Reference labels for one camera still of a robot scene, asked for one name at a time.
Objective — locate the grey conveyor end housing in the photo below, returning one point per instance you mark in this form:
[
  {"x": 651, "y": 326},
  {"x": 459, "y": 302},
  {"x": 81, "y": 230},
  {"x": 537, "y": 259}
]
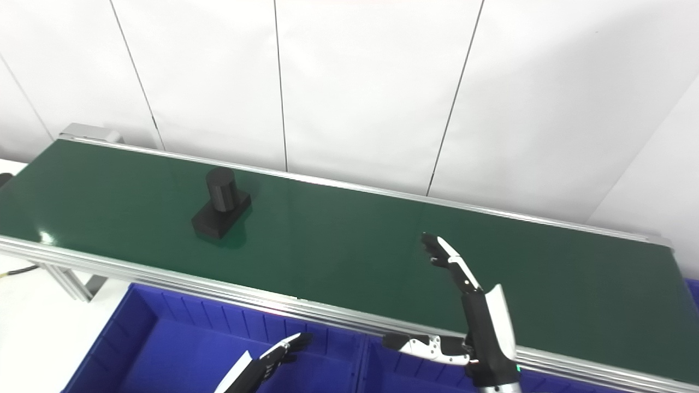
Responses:
[{"x": 90, "y": 132}]

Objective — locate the blue plastic bin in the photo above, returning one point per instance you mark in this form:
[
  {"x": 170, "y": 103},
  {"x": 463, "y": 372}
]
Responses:
[
  {"x": 164, "y": 355},
  {"x": 693, "y": 292},
  {"x": 415, "y": 379}
]

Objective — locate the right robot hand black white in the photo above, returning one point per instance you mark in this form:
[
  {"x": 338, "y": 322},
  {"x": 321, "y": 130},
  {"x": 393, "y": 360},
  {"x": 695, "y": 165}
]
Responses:
[{"x": 486, "y": 338}]

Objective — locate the green conveyor belt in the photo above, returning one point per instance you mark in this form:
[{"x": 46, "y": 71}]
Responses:
[
  {"x": 338, "y": 251},
  {"x": 164, "y": 275}
]

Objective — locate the right robot arm silver black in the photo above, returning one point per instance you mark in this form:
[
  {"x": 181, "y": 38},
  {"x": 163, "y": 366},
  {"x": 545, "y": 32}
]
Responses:
[{"x": 499, "y": 388}]

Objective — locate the aluminium conveyor support leg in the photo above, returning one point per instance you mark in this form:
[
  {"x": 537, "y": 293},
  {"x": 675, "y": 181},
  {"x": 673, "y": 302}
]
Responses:
[{"x": 73, "y": 284}]

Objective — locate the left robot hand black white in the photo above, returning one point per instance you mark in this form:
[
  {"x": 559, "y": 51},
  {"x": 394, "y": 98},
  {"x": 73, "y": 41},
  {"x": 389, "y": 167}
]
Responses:
[{"x": 254, "y": 374}]

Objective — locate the black cylinder-on-block part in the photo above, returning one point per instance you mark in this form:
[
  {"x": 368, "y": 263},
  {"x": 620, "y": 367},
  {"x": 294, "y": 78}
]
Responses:
[{"x": 221, "y": 207}]

